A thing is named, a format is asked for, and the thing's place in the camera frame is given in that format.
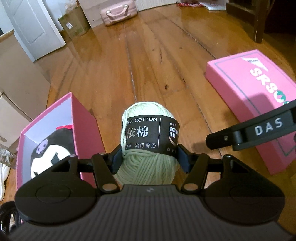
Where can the Kuromi plush doll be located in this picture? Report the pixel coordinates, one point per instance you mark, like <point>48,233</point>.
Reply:
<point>58,145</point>

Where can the red snack wrapper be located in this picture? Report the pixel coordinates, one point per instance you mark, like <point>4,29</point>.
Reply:
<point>190,4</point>

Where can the green yarn ball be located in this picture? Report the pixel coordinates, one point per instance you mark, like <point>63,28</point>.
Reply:
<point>149,139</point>

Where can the pink SRSOO box lid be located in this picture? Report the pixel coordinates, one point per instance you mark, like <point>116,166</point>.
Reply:
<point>252,85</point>

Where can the pink open box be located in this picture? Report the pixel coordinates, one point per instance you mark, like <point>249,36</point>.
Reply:
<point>66,111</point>

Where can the white paper on floor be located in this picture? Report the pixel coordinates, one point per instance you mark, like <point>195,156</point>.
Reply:
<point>214,7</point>

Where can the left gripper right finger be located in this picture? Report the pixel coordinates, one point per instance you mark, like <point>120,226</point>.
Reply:
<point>195,166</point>

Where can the white clog shoe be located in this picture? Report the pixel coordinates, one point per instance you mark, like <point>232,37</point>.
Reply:
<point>5,165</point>

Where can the beige drawer cabinet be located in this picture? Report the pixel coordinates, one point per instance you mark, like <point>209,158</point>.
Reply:
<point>24,90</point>

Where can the dark wooden chair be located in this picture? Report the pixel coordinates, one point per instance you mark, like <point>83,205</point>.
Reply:
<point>272,17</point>

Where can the white door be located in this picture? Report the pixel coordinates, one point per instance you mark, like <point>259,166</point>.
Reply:
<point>34,26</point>

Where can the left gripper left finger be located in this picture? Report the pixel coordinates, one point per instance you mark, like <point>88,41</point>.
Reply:
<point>105,166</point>

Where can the cardboard box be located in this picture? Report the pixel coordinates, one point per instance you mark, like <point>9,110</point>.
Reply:
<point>74,23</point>

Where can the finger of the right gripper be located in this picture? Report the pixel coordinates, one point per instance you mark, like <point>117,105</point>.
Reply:
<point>224,138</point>

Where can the pink small suitcase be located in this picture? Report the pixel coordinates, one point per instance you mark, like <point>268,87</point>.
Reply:
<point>113,12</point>

